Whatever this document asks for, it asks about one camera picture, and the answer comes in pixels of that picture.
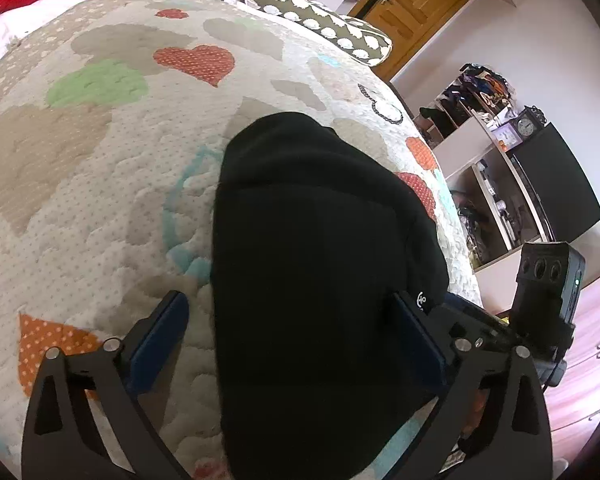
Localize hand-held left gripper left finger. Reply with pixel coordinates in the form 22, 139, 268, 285
21, 290, 191, 480

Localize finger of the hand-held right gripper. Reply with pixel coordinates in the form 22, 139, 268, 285
431, 295, 522, 347

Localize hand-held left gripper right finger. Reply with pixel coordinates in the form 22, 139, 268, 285
392, 290, 553, 480

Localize black pants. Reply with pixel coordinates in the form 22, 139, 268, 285
211, 111, 451, 480

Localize pink drawer cabinet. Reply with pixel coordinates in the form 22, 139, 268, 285
545, 265, 600, 431

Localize black television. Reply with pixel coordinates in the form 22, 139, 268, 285
510, 122, 600, 243

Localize beige television cabinet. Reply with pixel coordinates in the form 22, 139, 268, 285
432, 110, 546, 273

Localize dark table clock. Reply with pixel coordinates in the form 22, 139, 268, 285
510, 105, 546, 138

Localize heart pattern quilt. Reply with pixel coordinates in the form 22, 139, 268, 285
0, 0, 483, 480

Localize clothes shelf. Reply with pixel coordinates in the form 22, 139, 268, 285
412, 62, 511, 148

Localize wooden door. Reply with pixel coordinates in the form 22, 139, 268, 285
347, 0, 481, 83

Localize green white-patterned pillow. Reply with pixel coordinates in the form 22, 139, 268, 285
237, 0, 393, 68

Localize white bed sheet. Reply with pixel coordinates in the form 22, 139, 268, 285
0, 0, 116, 76

